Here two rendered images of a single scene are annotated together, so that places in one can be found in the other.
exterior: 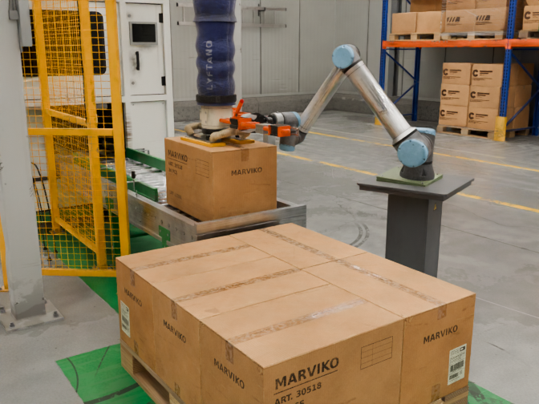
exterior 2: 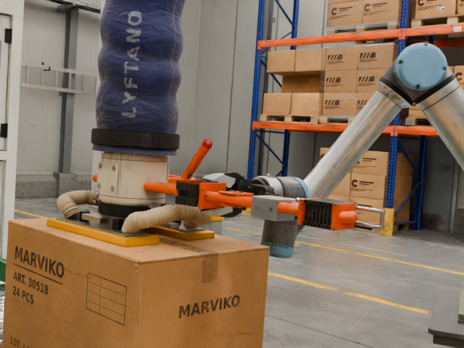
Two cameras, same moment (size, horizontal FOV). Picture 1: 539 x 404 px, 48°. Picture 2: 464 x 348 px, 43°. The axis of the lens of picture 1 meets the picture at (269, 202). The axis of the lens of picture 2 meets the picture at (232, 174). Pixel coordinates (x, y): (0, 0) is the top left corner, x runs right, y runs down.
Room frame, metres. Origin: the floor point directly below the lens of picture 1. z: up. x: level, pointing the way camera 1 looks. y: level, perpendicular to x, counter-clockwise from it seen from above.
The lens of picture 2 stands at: (1.87, 0.38, 1.20)
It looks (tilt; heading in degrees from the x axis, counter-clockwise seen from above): 3 degrees down; 348
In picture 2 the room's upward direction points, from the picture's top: 4 degrees clockwise
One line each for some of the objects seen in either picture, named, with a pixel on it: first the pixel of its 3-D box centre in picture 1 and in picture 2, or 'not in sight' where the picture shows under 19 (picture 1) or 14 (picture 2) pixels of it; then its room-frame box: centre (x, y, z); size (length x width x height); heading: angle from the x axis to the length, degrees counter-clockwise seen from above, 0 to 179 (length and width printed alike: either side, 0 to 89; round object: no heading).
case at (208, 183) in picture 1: (219, 175); (128, 307); (3.43, 0.29, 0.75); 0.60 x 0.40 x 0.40; 33
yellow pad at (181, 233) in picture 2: (231, 135); (158, 221); (3.49, 0.22, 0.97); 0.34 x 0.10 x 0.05; 36
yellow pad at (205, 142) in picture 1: (202, 138); (100, 225); (3.38, 0.37, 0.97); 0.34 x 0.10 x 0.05; 36
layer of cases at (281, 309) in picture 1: (281, 317); not in sight; (2.40, -0.05, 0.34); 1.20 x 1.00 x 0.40; 35
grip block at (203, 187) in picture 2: (241, 123); (200, 193); (3.23, 0.15, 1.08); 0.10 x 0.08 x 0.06; 126
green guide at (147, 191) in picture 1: (103, 173); not in sight; (4.23, 1.17, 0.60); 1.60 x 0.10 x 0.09; 35
